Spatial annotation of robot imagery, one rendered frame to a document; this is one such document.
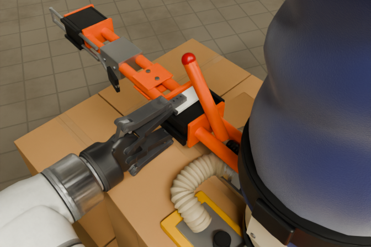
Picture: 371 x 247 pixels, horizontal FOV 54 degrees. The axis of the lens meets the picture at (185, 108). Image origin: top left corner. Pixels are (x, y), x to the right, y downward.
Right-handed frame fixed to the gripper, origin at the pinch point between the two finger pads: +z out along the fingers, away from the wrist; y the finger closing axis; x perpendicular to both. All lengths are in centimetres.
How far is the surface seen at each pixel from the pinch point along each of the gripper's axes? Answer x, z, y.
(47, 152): -64, -12, 66
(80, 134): -63, 2, 66
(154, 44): -146, 106, 121
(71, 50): -183, 57, 121
